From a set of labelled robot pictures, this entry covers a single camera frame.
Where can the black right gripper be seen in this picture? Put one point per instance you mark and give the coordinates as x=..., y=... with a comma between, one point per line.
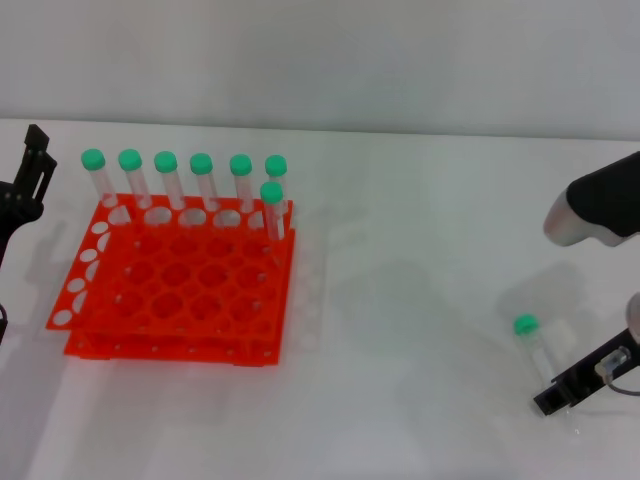
x=600, y=367

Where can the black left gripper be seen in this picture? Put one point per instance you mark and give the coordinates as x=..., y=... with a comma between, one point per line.
x=12, y=205

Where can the clear test tube green cap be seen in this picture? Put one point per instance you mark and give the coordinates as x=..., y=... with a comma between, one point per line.
x=201, y=163
x=130, y=160
x=93, y=160
x=526, y=325
x=241, y=165
x=166, y=162
x=276, y=165
x=272, y=192

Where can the orange plastic test tube rack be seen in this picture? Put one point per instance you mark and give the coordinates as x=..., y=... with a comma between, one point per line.
x=200, y=285

